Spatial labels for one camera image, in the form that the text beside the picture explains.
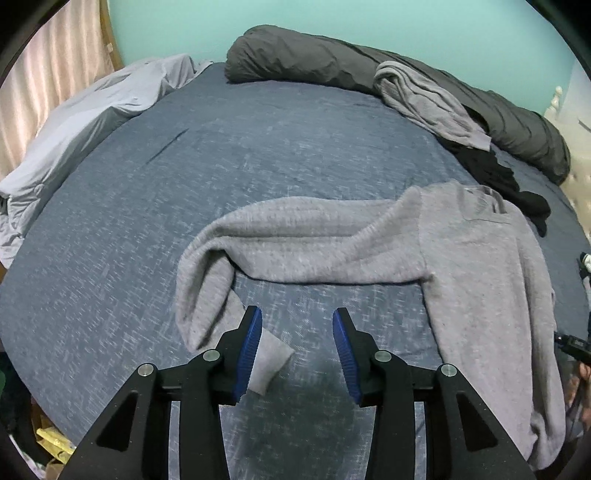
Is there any pink curtain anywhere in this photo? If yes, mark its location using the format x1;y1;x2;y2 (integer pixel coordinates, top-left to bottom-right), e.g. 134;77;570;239
0;0;116;181

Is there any pale grey bed sheet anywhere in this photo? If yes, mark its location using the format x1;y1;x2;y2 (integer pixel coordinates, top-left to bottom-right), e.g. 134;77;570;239
0;53;214;268

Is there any blue heathered bedspread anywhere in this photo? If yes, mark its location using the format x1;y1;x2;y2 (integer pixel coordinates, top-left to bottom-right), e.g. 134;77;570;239
0;60;587;480

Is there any yellow packet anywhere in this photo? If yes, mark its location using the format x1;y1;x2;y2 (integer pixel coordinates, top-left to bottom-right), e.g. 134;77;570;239
36;427;77;462

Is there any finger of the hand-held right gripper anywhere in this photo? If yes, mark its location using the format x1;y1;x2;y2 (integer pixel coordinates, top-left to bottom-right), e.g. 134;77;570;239
555;333;591;364

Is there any grey knit sweater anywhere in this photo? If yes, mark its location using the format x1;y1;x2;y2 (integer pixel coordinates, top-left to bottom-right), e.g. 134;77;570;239
175;180;568;472

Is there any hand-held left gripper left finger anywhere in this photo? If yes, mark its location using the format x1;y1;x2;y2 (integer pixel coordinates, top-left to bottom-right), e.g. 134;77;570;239
58;305;264;480

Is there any black crumpled garment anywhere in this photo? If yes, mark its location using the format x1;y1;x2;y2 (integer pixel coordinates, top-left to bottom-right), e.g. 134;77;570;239
438;105;552;237

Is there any beige tufted headboard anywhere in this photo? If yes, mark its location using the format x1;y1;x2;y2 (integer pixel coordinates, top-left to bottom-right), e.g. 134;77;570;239
544;85;591;222

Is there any light grey crumpled garment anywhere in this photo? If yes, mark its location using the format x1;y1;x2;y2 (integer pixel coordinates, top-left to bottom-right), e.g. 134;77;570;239
373;60;492;152

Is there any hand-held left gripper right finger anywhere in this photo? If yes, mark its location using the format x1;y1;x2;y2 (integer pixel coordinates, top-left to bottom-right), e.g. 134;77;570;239
332;307;539;480

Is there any dark grey rolled duvet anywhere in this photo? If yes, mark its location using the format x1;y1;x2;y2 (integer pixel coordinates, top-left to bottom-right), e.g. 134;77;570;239
225;25;572;185

